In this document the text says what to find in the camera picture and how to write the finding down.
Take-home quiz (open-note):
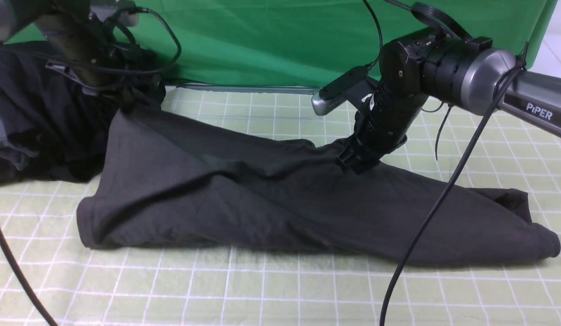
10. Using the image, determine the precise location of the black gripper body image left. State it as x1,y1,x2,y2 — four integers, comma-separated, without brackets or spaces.
46,60,166,110

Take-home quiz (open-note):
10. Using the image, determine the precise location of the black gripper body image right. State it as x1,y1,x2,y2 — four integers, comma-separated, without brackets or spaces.
337,135,408,175

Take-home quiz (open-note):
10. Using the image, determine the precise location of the dark gray long-sleeve shirt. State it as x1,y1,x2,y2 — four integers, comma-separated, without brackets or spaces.
77,106,561,268

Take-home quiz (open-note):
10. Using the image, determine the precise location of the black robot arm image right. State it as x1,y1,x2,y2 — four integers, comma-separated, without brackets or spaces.
336,29,561,174

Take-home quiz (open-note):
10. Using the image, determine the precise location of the pile of black clothes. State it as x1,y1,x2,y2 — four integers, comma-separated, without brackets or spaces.
0,41,167,186

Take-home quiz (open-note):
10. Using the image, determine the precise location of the green backdrop cloth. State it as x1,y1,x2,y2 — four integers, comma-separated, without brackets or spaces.
136,0,557,87

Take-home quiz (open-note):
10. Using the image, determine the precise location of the light green checkered tablecloth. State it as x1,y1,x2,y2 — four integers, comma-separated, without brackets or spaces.
0,88,561,326

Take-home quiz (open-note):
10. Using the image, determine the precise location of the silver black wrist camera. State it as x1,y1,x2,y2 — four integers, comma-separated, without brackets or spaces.
311,64,378,117

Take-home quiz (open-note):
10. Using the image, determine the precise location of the black cable image right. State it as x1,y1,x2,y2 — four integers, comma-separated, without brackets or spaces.
367,0,528,326

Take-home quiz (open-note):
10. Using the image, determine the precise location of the black cable image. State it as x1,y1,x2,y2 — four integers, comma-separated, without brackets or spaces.
0,7,182,326
367,0,528,326

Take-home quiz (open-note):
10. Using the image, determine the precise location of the black cable image left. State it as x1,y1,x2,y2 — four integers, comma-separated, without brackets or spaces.
0,7,182,326

